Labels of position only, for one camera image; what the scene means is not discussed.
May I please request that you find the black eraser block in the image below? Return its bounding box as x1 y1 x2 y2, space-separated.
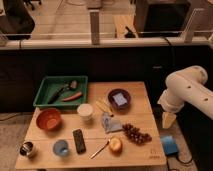
73 129 86 154

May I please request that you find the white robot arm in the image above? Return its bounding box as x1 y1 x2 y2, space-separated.
158 65 213 129

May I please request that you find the purple bowl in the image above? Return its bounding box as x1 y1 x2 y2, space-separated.
108 89 131 110

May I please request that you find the red bowl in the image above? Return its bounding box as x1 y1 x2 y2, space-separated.
36 108 62 131

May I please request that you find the blue box on floor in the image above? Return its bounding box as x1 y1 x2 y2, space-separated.
161 135 179 155

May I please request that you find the bunch of dark grapes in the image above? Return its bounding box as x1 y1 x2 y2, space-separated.
122 123 152 145

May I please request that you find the wooden table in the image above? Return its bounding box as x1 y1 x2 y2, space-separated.
15 82 166 169

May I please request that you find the light blue sponge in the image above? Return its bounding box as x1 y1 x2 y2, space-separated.
113 93 127 106

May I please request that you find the orange peach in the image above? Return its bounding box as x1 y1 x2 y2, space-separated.
109 137 122 154

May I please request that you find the grey crumpled cloth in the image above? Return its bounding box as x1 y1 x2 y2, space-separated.
101 112 122 134

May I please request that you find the white cup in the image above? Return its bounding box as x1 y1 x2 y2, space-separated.
77 103 93 121

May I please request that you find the red chili pepper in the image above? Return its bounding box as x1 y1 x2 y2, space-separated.
62 92 83 102

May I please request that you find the blue plastic cup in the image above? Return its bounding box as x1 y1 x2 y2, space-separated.
53 140 69 157

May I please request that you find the green plastic tray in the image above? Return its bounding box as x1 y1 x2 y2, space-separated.
33 76 88 110

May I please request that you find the small metal tin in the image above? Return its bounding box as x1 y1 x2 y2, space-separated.
19 141 37 158

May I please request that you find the black office chair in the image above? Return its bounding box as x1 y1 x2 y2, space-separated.
0 0 35 40

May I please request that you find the black handled brush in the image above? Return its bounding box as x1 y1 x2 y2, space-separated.
48 80 78 104

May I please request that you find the grey metal post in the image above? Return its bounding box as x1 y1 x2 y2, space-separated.
90 10 100 45

